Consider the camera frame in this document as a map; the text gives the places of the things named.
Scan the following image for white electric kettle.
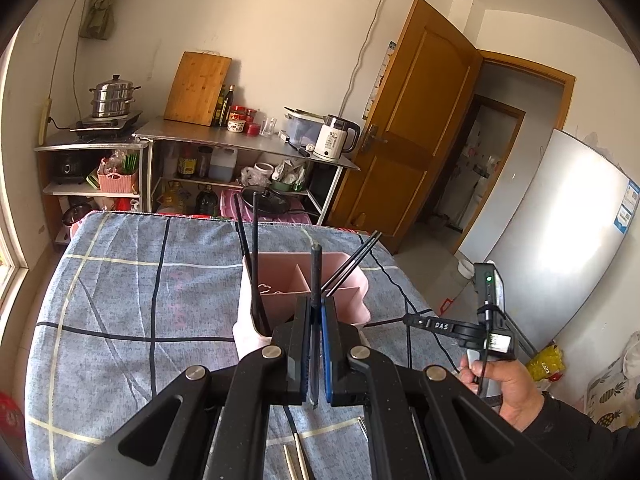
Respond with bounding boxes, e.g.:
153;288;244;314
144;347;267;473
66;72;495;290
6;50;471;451
313;115;361;163

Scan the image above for grey refrigerator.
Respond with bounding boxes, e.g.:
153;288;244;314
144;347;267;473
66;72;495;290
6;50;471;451
457;128;640;402

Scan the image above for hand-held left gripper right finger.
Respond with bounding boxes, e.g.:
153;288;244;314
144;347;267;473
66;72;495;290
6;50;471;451
321;295;576;480

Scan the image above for dark oil bottle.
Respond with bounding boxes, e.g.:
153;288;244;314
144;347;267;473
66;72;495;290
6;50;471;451
219;84;236;128

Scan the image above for metal door handle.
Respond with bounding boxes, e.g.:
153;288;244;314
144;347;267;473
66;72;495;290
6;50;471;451
359;124;389;154

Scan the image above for plastic container with lid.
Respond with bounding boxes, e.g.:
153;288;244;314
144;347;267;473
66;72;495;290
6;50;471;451
283;106;327;145

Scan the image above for person's right forearm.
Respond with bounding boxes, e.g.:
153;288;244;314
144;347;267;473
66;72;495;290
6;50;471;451
515;391;640;480

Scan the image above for steel steamer pot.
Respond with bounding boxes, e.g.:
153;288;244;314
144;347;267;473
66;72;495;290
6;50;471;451
89;74;142;119

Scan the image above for hanging grey cloth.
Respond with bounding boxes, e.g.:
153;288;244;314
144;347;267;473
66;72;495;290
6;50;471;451
78;0;119;41

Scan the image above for wooden door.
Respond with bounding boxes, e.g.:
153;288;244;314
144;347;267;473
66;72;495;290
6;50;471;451
327;0;484;257

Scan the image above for black induction cooker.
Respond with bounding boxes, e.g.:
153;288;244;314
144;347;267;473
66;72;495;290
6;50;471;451
69;110;145;136

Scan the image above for red patterned blanket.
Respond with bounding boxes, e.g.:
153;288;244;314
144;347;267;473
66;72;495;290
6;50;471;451
0;391;24;462

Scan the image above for dark glass bottle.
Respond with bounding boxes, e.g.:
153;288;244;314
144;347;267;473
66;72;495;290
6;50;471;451
194;184;217;217

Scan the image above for white plastic jug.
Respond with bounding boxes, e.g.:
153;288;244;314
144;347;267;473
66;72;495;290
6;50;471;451
207;147;239;184

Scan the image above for yellow cooking oil bottle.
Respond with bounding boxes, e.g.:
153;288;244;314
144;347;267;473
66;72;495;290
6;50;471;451
159;182;194;214

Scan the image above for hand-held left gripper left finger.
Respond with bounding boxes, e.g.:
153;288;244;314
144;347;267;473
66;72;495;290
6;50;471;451
60;295;313;480

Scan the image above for wooden cutting board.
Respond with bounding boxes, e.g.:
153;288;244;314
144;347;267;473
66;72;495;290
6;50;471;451
163;51;233;127

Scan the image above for steel kitchen table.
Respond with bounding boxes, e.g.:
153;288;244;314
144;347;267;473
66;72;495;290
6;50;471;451
132;116;361;227

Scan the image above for plastic bags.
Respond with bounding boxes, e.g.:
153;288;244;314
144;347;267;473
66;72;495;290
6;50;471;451
272;158;309;191

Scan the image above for wooden door frame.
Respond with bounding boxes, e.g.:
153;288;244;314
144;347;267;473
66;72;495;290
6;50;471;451
450;49;577;257

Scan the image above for small pink woven basket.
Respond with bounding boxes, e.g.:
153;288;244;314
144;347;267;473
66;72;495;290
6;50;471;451
97;157;139;194

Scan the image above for yellow plastic bag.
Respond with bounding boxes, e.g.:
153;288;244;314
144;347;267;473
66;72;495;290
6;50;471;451
524;342;564;384

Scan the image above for wooden shelf rack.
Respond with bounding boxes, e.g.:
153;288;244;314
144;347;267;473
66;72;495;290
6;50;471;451
33;136;152;247

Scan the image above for black pan with lid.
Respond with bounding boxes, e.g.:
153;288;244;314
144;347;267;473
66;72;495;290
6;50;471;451
238;184;321;221

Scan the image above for soy sauce bottle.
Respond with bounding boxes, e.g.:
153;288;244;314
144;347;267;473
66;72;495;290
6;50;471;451
175;143;198;180

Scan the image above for person's right hand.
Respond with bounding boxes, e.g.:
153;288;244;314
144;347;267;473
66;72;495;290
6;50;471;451
458;358;546;434

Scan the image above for blue checked tablecloth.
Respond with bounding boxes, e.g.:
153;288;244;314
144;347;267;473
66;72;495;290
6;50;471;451
24;210;467;480

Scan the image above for pink utensil basket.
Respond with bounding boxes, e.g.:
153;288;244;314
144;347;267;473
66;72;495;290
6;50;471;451
232;252;372;357

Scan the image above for window frame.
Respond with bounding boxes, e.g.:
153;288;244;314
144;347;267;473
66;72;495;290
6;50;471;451
0;35;32;313

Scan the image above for black kitchen appliance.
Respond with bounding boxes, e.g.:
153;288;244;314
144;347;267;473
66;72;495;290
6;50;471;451
51;152;89;185

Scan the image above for pineapple print cloth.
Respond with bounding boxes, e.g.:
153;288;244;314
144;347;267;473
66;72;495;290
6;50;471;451
582;344;640;432

